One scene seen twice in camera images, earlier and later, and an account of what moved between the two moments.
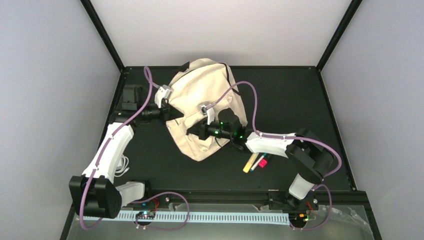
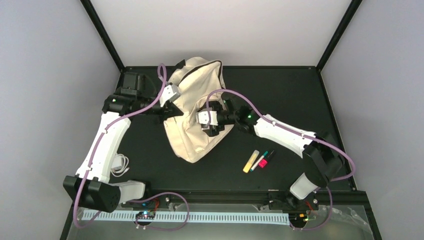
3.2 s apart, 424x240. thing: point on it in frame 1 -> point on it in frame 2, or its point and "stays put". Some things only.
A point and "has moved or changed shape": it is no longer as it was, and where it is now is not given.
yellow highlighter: (248, 166) stays put
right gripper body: (204, 134) -> (213, 131)
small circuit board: (146, 215) stays put
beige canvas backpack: (208, 81) has moved or changed shape
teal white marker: (256, 163) stays put
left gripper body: (164, 110) stays put
